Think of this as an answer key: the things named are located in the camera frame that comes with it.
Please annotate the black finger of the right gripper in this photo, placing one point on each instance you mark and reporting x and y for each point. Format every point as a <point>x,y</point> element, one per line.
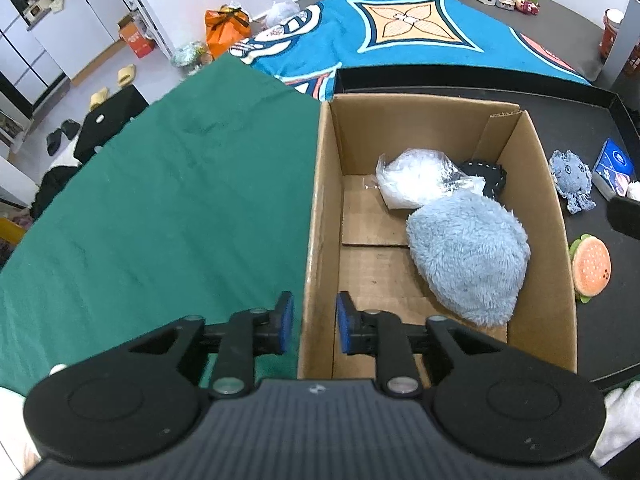
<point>623,215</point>

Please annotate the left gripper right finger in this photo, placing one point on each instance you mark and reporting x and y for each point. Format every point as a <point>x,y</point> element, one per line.
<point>386,339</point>

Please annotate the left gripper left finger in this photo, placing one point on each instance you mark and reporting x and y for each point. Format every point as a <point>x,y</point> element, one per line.
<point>239,341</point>

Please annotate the blue tissue pack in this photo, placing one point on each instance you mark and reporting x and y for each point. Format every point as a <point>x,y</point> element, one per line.
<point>613,171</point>

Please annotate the denim cat soft toy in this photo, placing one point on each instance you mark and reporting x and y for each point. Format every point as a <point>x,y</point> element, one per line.
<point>572,180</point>

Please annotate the brown cardboard box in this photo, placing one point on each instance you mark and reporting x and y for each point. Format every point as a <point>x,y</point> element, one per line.
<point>358,245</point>

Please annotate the plush hamburger toy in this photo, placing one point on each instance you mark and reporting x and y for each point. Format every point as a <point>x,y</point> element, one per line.
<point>591,267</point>

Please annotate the fluffy light blue plush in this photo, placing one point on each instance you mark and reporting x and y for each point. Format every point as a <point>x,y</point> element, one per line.
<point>473,253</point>

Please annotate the black stitched felt toy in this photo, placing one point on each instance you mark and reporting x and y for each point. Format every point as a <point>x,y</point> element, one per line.
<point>493,174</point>

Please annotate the green cloth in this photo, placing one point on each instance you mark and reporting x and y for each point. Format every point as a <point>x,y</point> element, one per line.
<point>200,205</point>

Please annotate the clear plastic wrapped bag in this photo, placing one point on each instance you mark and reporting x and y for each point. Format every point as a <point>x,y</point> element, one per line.
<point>418,176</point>

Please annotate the black bag on floor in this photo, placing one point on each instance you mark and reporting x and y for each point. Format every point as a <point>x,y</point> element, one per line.
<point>107,120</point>

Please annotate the yellow slipper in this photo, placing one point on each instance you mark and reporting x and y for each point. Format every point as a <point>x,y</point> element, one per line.
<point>98,98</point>
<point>126,75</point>

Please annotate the blue patterned blanket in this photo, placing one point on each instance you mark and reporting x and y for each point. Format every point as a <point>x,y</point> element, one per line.
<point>307,49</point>

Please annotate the orange bag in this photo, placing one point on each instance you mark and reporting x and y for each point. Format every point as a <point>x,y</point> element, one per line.
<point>224,28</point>

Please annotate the orange cardboard box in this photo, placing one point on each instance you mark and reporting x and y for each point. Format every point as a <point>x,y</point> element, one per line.
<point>138,43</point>

